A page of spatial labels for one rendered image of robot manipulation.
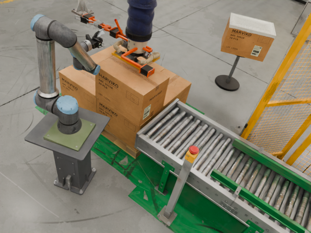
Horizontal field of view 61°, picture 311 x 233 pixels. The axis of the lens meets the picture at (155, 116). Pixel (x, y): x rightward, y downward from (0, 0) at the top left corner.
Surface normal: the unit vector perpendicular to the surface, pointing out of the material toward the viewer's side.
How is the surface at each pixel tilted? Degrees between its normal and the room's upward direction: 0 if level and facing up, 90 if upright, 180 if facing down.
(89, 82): 0
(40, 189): 0
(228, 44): 90
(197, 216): 0
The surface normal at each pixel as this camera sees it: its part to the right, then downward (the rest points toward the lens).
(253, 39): -0.22, 0.66
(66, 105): 0.25, -0.62
